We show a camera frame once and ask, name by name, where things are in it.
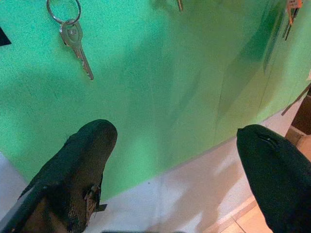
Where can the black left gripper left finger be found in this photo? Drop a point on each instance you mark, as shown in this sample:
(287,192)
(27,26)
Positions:
(73,174)

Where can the green wall cloth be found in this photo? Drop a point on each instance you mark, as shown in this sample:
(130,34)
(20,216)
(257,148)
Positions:
(158,85)

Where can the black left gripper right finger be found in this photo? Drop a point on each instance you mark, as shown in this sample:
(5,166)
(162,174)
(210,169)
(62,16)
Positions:
(281,184)

